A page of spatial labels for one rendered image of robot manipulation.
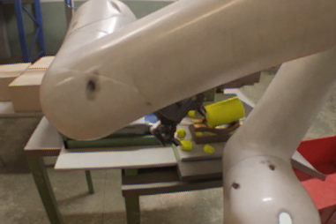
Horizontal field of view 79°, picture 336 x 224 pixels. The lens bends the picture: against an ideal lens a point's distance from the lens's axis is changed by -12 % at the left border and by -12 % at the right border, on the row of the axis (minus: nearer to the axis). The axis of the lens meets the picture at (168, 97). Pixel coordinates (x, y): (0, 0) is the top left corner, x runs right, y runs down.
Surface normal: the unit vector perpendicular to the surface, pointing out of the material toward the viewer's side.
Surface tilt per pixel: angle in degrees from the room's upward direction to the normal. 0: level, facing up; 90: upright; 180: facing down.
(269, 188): 6
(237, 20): 79
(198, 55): 94
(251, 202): 17
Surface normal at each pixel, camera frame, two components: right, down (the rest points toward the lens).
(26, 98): 0.16, 0.42
